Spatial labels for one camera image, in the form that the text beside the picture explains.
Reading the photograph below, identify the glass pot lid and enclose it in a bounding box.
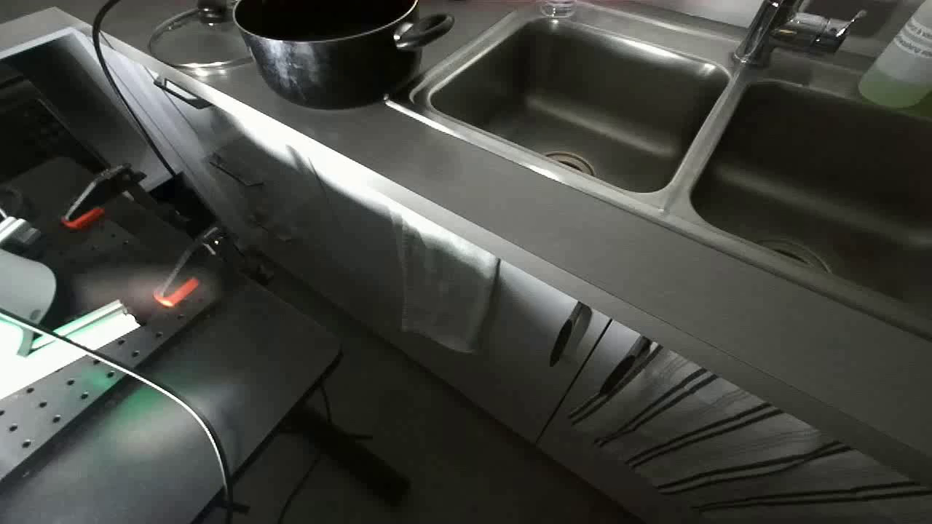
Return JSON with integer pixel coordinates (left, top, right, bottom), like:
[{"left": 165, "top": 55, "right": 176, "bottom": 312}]
[{"left": 146, "top": 0, "right": 256, "bottom": 79}]

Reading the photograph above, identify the black cooking pot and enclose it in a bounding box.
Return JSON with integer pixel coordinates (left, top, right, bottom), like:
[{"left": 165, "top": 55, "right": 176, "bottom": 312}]
[{"left": 230, "top": 0, "right": 457, "bottom": 111}]

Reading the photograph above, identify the white hanging towel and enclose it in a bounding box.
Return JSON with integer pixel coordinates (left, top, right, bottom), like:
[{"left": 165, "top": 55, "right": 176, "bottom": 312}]
[{"left": 395, "top": 216, "right": 504, "bottom": 355}]

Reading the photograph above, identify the stainless steel double sink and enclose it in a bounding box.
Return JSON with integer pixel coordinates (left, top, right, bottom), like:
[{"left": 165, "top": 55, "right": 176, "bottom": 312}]
[{"left": 405, "top": 10, "right": 932, "bottom": 337}]

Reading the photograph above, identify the black robot table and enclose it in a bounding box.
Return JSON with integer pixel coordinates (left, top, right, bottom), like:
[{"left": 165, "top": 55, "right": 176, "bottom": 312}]
[{"left": 0, "top": 274, "right": 344, "bottom": 524}]

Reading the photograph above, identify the chrome sink faucet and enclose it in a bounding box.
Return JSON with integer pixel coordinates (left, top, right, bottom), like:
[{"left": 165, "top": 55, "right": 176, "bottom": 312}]
[{"left": 733, "top": 0, "right": 868, "bottom": 71}]

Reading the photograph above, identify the aluminium profile bar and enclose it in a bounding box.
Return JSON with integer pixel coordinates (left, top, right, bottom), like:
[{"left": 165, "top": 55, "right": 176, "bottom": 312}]
[{"left": 15, "top": 298, "right": 146, "bottom": 357}]

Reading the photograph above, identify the perforated mounting plate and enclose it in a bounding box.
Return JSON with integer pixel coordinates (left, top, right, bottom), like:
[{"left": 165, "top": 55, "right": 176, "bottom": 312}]
[{"left": 0, "top": 301, "right": 197, "bottom": 484}]

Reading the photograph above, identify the green soap bottle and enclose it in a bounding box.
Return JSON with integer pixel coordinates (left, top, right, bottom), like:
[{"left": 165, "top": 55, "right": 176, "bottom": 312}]
[{"left": 856, "top": 0, "right": 932, "bottom": 111}]

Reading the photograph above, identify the black cabinet handle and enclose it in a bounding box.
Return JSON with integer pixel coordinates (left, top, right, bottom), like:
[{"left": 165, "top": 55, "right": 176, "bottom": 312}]
[
  {"left": 546, "top": 301, "right": 593, "bottom": 369},
  {"left": 596, "top": 334, "right": 656, "bottom": 398}
]

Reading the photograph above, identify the orange handled clamp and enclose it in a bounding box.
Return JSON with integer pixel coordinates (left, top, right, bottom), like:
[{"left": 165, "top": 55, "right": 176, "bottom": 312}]
[
  {"left": 152, "top": 226, "right": 226, "bottom": 312},
  {"left": 57, "top": 164, "right": 149, "bottom": 234}
]

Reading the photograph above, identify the grey curved cable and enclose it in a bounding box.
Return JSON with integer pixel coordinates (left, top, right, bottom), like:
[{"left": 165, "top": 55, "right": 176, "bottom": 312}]
[{"left": 0, "top": 312, "right": 240, "bottom": 519}]

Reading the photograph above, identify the silver drawer handle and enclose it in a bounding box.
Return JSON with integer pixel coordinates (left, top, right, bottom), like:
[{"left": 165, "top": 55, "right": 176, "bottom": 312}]
[{"left": 152, "top": 72, "right": 213, "bottom": 111}]

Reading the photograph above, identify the black hanging cable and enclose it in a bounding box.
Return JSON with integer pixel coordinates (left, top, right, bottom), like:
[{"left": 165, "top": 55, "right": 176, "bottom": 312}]
[{"left": 86, "top": 0, "right": 185, "bottom": 187}]

